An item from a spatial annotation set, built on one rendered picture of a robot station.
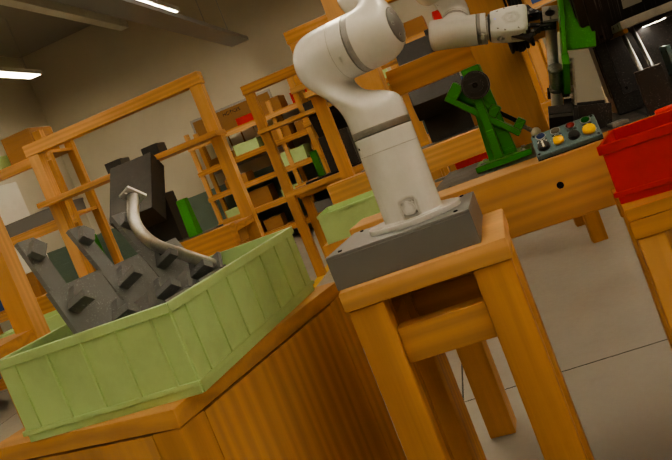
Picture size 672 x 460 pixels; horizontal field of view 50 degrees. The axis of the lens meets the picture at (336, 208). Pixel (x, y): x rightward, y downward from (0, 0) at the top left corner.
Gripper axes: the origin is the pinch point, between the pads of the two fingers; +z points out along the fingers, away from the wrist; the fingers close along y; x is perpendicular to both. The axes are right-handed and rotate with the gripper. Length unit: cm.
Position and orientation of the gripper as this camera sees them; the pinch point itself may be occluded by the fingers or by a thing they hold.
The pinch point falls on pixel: (547, 19)
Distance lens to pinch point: 208.5
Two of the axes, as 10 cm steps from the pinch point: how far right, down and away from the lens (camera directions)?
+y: 0.9, -8.3, 5.5
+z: 9.6, -0.7, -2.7
